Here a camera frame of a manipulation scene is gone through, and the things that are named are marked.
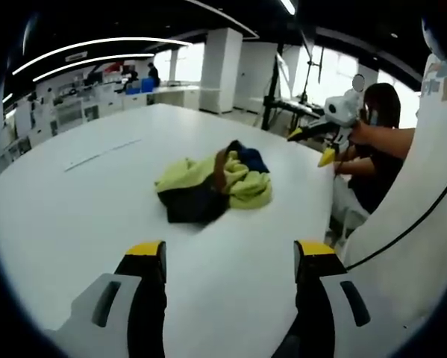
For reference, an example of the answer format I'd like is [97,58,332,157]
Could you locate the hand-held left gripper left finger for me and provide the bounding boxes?
[46,240,168,358]

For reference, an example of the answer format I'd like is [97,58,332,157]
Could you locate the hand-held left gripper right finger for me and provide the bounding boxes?
[282,239,414,358]

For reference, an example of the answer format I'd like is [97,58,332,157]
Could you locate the yellow-green and dark garment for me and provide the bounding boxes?
[154,139,273,224]

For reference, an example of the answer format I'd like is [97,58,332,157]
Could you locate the person's right hand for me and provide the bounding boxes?
[348,121,375,154]

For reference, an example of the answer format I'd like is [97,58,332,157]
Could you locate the black tripod stand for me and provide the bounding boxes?
[260,39,288,132]

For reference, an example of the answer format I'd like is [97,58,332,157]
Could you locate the person's white printed shirt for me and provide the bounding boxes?
[342,51,447,336]

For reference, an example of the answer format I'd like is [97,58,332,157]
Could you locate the white square pillar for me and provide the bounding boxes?
[199,27,243,114]

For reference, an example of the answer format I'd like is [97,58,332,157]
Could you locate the white counter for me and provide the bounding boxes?
[146,84,201,110]

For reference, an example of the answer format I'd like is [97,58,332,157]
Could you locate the white storage cabinets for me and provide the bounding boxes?
[0,80,149,167]

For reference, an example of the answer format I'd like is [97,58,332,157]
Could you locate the curved ceiling light strip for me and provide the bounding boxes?
[32,52,156,83]
[12,36,191,76]

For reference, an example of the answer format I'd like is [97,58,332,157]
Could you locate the black cable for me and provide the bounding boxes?
[345,163,447,270]

